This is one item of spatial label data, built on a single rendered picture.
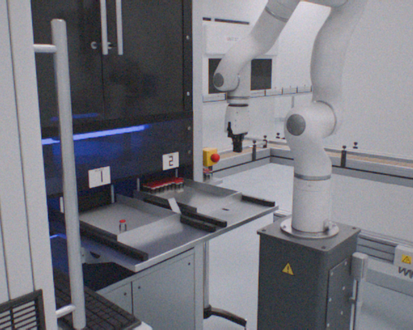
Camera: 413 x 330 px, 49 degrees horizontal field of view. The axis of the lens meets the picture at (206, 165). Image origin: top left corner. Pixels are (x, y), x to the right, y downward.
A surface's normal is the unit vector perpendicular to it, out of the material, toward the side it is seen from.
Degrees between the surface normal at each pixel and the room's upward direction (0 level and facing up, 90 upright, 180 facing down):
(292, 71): 90
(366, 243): 90
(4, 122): 90
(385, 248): 90
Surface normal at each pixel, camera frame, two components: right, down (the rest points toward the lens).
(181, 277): 0.75, 0.15
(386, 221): -0.66, 0.17
